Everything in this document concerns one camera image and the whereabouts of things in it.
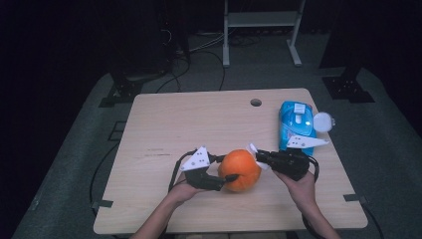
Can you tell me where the right hand-held gripper black cable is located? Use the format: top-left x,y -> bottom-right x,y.
308,154 -> 321,183

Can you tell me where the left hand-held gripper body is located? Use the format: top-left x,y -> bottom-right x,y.
179,145 -> 227,192

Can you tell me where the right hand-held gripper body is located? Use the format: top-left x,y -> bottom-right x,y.
272,134 -> 330,182

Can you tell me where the person's left hand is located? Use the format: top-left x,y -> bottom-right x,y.
168,172 -> 206,206

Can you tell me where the orange round fruit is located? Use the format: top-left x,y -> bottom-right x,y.
217,148 -> 263,193

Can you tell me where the black floor tape outline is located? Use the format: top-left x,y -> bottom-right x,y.
106,120 -> 127,142

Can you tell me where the person's right hand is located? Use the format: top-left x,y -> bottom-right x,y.
274,169 -> 318,207

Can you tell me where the blue wet wipes pack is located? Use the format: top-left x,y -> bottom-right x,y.
278,100 -> 336,157

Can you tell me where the left hand-held gripper black cable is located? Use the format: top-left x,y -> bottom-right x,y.
167,148 -> 201,194

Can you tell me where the black stand base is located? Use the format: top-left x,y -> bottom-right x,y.
321,75 -> 376,105
99,78 -> 144,109

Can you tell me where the black floor cable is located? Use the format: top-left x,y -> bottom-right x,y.
154,54 -> 193,95
89,142 -> 120,217
362,202 -> 386,239
198,49 -> 227,92

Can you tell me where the white metal stand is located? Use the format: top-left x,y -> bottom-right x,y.
222,0 -> 307,69

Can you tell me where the white wet wipe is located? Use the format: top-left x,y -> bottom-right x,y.
246,142 -> 271,171

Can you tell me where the black tape strip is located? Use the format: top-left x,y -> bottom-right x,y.
342,193 -> 367,203
91,199 -> 114,209

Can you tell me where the hand-held gripper black cable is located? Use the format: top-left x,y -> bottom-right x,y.
167,148 -> 201,194
308,154 -> 321,183

